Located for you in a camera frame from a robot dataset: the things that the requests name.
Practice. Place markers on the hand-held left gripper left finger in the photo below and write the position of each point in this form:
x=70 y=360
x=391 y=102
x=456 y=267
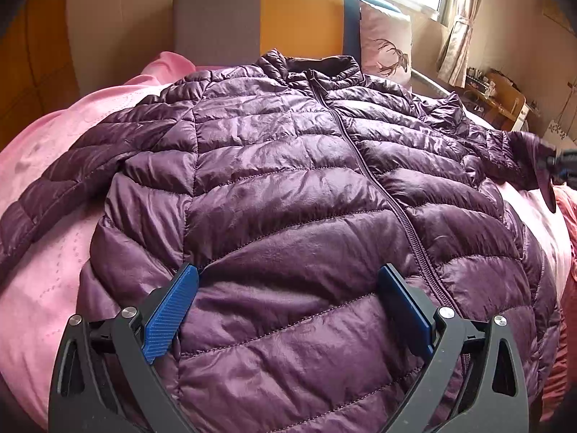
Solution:
x=173 y=302

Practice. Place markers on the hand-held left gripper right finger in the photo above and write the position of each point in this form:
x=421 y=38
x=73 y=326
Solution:
x=401 y=297

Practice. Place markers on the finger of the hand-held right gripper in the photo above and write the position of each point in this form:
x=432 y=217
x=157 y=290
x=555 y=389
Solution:
x=561 y=162

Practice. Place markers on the purple quilted down jacket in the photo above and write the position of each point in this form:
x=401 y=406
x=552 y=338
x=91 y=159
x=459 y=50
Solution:
x=279 y=180

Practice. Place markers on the white floral patterned box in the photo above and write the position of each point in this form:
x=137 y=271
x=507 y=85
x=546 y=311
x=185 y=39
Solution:
x=558 y=133

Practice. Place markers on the red orange quilt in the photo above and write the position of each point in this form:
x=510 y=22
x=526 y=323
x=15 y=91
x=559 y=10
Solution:
x=565 y=243

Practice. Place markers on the cluttered wooden desk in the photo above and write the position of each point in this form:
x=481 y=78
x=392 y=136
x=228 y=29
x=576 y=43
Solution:
x=507 y=94

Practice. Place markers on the beige floral curtain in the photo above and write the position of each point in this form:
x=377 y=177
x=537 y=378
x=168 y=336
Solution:
x=455 y=49

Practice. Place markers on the pink quilted blanket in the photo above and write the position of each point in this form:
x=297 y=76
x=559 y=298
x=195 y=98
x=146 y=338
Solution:
x=40 y=153

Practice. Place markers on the pink deer print pillow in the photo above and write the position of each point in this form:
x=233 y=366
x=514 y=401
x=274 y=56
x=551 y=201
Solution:
x=383 y=31

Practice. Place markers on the orange wooden wardrobe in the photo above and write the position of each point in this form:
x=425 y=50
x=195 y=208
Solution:
x=31 y=54

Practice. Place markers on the grey yellow blue headboard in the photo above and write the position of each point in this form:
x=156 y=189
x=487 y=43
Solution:
x=293 y=18

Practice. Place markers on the metal bed rail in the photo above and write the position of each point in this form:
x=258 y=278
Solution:
x=432 y=82

